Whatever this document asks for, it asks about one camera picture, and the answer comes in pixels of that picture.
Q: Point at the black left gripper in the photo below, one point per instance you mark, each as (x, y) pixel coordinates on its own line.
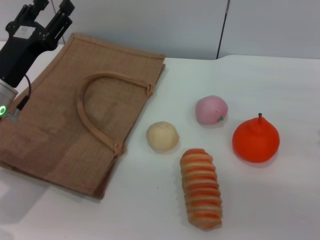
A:
(22, 50)

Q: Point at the brown woven handbag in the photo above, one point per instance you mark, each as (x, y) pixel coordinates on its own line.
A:
(62, 130)

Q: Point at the beige egg yolk pastry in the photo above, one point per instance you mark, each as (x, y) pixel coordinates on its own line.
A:
(162, 136)

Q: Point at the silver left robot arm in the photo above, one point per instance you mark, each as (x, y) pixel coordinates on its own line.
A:
(5, 96)

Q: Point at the pink toy peach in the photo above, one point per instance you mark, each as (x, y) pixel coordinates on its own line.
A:
(210, 108)

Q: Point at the orange striped bread roll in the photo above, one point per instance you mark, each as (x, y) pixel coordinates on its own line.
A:
(201, 187)

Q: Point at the orange toy pear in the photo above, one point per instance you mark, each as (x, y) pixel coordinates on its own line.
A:
(255, 142)

